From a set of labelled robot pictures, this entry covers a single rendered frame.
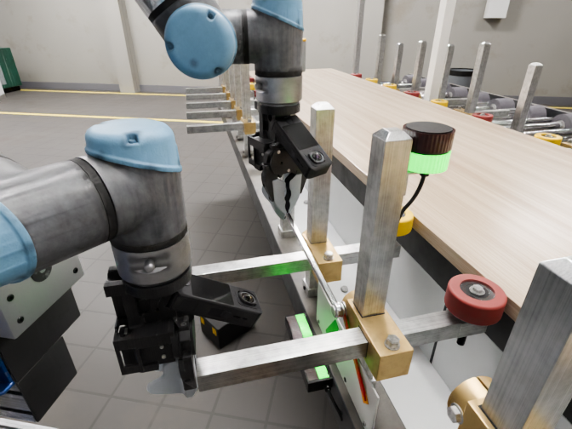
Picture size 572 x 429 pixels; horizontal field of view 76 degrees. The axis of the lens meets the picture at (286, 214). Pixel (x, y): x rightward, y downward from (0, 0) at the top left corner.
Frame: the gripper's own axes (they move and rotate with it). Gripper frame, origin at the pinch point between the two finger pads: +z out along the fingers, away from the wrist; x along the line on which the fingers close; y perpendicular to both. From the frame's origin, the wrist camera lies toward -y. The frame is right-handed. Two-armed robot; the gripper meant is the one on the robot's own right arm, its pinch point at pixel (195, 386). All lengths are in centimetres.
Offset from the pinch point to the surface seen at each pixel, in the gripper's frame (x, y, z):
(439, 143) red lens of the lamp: -0.9, -30.4, -31.5
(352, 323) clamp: -3.5, -24.0, -2.8
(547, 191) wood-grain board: -27, -82, -9
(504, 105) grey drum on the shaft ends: -140, -174, -4
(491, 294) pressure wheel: 1.2, -43.1, -8.8
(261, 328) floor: -88, -24, 82
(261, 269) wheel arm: -23.5, -13.5, -0.2
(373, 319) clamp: -1.3, -26.0, -5.1
